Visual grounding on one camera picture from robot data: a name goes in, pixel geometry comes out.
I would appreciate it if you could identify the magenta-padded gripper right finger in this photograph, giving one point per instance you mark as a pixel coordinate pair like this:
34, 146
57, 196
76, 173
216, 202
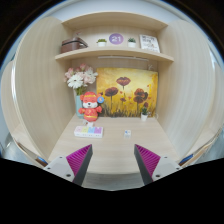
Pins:
148, 160

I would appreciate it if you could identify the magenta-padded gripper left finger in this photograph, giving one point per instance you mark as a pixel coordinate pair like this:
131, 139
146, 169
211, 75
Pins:
78, 160

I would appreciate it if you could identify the small white charger block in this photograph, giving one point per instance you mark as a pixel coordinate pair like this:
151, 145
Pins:
127, 134

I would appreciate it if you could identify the small potted plant white pot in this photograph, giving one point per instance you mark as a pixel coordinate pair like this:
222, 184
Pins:
144, 117

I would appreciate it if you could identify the red plush toy figure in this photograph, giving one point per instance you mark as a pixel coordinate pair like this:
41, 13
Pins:
90, 111

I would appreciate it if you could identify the pale blue vase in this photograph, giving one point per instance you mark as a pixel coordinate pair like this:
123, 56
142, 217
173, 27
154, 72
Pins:
78, 106

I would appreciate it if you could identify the pink and white flower bouquet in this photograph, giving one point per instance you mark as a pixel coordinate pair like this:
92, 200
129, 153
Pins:
75, 81

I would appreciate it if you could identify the yellow poppy flower painting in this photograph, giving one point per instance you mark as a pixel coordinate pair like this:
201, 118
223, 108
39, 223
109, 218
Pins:
133, 80

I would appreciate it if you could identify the white light bar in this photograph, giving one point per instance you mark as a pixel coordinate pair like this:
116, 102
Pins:
123, 58

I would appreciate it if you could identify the wooden shelf unit with items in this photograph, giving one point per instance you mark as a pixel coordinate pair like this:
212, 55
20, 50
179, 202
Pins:
113, 51

